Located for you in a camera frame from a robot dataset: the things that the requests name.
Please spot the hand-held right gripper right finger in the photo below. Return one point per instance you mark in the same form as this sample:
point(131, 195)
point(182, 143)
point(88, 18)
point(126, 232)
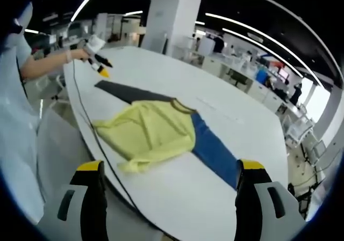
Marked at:
point(247, 198)

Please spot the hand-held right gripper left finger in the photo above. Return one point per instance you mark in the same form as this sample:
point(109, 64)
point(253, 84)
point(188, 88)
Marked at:
point(91, 198)

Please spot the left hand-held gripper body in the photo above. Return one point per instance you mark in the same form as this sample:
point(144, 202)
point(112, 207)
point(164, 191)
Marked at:
point(94, 44)

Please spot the yellow garment with blue sleeve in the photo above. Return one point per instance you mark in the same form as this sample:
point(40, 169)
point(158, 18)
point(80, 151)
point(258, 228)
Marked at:
point(153, 128)

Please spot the person's left hand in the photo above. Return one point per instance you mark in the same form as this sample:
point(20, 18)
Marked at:
point(80, 55)

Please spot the white wristband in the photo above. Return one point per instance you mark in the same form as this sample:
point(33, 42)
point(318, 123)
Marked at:
point(68, 56)

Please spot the white shelving units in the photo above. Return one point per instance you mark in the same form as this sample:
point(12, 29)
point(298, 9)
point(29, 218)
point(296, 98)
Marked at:
point(118, 29)

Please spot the white swivel chair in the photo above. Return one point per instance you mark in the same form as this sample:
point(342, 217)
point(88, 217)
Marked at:
point(57, 86)

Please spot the dark upright object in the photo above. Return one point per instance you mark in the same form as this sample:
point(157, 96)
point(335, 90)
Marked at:
point(165, 43)

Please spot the white square pillar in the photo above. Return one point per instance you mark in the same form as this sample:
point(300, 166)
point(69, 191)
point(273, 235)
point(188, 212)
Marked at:
point(333, 117)
point(172, 18)

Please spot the row of white office chairs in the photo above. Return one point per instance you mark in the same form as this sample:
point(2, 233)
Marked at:
point(303, 131)

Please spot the white cabinet row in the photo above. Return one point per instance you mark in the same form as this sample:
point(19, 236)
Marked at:
point(258, 90)

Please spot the black office chair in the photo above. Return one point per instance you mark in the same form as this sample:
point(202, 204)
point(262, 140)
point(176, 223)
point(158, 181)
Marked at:
point(239, 78)

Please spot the blue bin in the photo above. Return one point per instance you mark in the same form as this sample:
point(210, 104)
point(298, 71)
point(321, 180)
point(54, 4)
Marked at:
point(261, 74)

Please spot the ceiling light strips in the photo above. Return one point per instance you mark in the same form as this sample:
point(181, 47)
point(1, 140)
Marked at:
point(255, 31)

